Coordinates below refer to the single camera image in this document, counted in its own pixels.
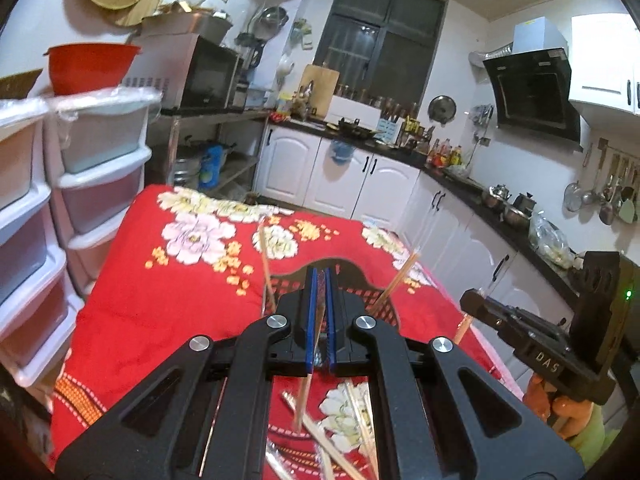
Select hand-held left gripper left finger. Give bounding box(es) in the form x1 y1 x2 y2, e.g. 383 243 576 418
54 266 318 480

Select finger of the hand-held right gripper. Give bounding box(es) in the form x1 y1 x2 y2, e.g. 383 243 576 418
459 286 572 357

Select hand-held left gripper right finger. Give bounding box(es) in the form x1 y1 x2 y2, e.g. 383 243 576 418
324 266 586 480

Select black perforated chopstick holder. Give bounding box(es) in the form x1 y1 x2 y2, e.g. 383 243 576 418
265 255 403 333

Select person's right forearm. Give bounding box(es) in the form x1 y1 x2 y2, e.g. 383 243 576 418
565 402 632 463

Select row of hanging kitchen utensils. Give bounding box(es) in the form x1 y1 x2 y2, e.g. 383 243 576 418
564 139 640 227

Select person's right hand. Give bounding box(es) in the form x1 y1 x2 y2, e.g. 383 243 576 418
522 371 597 435

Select clear plastic bag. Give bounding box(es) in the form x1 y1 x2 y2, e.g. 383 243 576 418
527 211 577 269

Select dark steel kettle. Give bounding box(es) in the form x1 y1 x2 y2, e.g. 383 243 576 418
505 191 539 226

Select black countertop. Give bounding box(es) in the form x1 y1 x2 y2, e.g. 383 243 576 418
269 114 585 302

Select red floral blanket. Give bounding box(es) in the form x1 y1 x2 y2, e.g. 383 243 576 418
50 185 522 480

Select white base cabinets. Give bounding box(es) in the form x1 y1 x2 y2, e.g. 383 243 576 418
251 124 577 323

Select blue plastic bag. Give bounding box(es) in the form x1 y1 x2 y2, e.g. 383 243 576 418
329 139 357 165

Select row of condiment bottles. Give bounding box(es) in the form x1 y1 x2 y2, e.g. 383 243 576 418
424 136 467 169

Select steel kitchen rack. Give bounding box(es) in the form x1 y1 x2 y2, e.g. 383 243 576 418
149 106 270 198

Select black wok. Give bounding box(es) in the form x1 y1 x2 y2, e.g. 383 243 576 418
337 117 382 139

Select knife block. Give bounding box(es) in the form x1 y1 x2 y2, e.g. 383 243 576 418
377 102 406 146

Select white box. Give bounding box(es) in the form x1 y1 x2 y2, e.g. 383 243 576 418
329 95 384 127

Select steel pot lid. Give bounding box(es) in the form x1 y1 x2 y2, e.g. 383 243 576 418
428 94 457 125

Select black range hood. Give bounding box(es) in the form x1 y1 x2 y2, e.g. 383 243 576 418
482 14 586 152

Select wooden cutting board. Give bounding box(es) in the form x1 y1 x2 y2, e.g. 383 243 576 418
298 63 341 116

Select white upper cabinet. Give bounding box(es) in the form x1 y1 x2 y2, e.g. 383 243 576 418
567 12 640 132

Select white plastic drawer unit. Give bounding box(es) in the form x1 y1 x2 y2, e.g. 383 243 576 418
0 95 71 391
46 86 163 298

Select black microwave oven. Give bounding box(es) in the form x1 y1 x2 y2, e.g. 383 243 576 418
121 33 244 111

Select dark framed window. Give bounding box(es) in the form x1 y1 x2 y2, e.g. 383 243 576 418
312 0 449 112

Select hanging steel bowl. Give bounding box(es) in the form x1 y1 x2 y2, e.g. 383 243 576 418
259 5 290 39

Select steel basin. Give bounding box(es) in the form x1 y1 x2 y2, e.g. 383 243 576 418
141 6 234 44

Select red plastic basin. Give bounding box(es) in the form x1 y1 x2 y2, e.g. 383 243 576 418
43 43 144 97

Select silver exhaust duct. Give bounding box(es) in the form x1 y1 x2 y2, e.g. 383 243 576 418
468 44 514 69

